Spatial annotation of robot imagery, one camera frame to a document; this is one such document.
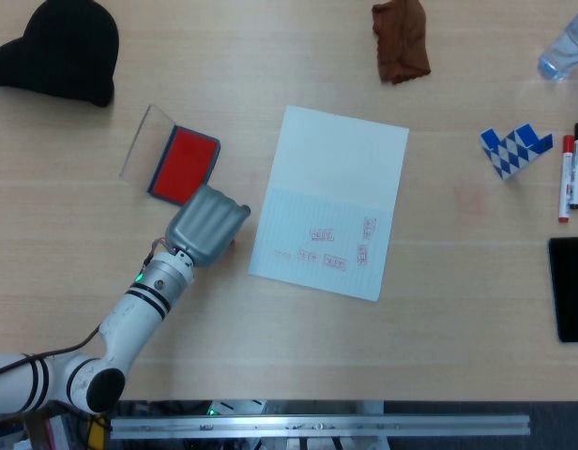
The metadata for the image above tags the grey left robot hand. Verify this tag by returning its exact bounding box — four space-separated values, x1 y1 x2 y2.
163 184 251 269

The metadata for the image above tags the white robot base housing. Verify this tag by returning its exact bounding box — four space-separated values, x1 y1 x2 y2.
208 398 267 416

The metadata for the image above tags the red ink pad with lid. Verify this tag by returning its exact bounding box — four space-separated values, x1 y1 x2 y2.
118 103 221 207

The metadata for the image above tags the white lined notepad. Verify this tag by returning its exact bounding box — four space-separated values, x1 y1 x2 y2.
247 104 410 304

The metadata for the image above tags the black knit hat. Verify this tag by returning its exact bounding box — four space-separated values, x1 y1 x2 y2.
0 0 120 108

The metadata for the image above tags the brown cloth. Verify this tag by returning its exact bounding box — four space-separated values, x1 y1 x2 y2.
371 0 432 86

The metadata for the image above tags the blue white snake puzzle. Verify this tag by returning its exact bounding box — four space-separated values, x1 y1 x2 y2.
479 123 554 182

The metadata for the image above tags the red whiteboard marker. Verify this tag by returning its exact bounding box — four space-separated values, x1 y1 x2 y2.
557 134 576 223

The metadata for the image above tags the black smartphone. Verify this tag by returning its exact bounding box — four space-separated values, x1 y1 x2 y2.
547 236 578 344

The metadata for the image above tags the black whiteboard marker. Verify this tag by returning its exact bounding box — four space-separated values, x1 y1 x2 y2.
568 122 578 211

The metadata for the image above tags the clear plastic water bottle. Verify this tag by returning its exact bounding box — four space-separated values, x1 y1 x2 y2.
537 4 578 83

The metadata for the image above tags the dark arm cable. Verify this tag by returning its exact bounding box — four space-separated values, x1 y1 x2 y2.
0 325 105 376

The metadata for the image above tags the aluminium rail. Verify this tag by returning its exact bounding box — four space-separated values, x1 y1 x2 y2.
109 414 532 441

